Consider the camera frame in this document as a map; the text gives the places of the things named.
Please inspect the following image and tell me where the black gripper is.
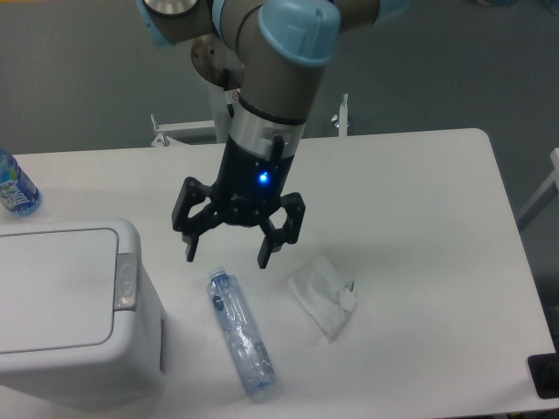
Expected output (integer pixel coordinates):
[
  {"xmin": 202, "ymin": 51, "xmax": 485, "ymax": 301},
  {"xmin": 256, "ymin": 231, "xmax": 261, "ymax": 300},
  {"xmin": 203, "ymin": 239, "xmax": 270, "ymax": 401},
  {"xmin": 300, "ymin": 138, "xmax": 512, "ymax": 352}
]
[{"xmin": 171, "ymin": 135, "xmax": 306, "ymax": 269}]

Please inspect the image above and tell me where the white push-lid trash can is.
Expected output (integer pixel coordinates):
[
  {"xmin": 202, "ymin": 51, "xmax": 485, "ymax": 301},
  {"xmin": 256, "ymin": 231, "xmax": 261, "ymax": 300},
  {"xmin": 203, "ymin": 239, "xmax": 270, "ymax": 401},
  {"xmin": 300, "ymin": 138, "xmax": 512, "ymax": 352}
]
[{"xmin": 1, "ymin": 218, "xmax": 166, "ymax": 405}]

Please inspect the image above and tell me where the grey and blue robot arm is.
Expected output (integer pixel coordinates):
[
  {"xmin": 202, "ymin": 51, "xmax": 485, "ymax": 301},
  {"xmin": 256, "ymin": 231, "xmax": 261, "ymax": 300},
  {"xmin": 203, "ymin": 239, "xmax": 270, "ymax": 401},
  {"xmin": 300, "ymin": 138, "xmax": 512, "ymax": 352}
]
[{"xmin": 137, "ymin": 1, "xmax": 407, "ymax": 267}]

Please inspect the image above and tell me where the crumpled white plastic wrapper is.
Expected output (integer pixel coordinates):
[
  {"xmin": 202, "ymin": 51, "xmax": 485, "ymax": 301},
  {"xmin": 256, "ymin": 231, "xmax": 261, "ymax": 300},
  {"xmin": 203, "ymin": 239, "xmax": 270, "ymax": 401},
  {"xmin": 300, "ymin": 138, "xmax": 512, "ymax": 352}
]
[{"xmin": 288, "ymin": 255, "xmax": 357, "ymax": 340}]

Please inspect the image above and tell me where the crushed clear plastic bottle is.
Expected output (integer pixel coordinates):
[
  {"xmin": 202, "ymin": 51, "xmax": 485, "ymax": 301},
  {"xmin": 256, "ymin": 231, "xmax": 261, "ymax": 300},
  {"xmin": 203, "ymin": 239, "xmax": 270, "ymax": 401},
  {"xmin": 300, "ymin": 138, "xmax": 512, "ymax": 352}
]
[{"xmin": 206, "ymin": 266, "xmax": 277, "ymax": 402}]

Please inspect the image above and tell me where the blue labelled water bottle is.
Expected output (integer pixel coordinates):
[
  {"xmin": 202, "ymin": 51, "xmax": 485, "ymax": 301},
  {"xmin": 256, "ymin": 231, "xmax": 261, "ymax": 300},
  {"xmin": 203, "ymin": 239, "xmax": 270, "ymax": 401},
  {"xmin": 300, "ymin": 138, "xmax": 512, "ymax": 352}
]
[{"xmin": 1, "ymin": 149, "xmax": 42, "ymax": 216}]

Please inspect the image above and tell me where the black object at table edge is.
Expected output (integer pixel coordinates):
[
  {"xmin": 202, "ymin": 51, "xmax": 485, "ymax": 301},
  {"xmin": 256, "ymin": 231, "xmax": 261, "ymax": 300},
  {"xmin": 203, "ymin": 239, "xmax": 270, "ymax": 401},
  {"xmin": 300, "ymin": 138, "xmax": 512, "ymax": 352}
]
[{"xmin": 528, "ymin": 353, "xmax": 558, "ymax": 400}]

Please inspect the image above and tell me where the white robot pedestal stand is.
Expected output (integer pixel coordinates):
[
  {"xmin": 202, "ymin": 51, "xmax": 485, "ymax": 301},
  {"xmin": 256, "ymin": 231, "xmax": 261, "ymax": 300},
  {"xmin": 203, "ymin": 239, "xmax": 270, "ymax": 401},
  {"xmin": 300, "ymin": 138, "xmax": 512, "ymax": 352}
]
[{"xmin": 149, "ymin": 78, "xmax": 353, "ymax": 148}]

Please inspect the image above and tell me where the white frame at right edge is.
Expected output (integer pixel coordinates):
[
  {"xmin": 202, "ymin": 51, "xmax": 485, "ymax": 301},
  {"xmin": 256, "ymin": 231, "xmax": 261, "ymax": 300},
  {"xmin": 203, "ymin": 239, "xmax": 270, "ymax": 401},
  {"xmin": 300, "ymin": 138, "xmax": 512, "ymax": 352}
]
[{"xmin": 516, "ymin": 148, "xmax": 558, "ymax": 231}]

